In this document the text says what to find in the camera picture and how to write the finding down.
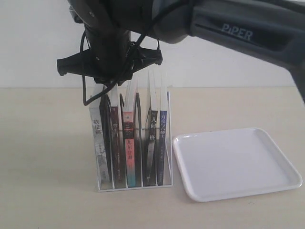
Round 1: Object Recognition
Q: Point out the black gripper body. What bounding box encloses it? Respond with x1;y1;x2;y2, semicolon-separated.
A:
56;16;163;86

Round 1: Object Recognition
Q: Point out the blue moon cover book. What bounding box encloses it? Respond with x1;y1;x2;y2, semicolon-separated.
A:
157;71;173;186

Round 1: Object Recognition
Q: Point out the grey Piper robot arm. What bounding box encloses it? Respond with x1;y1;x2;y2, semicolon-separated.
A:
57;0;305;96

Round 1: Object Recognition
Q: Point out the grey white spine book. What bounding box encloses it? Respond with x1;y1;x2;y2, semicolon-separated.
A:
89;98;110;186

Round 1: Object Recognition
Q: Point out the black spine book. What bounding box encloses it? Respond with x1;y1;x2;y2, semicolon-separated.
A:
142;70;159;187

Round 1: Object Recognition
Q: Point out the red teal spine book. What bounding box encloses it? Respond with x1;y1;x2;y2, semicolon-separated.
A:
122;77;138;187

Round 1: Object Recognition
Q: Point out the dark red spine book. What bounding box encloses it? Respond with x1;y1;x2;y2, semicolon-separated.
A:
110;84;126;184

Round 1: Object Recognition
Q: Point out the white plastic tray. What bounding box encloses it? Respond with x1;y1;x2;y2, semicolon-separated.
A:
173;127;303;202

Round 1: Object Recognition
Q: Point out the white wire book rack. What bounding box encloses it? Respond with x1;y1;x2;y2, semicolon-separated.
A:
89;90;173;192

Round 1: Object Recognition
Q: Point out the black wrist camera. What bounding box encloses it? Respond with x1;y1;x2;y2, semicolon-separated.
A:
69;6;83;24

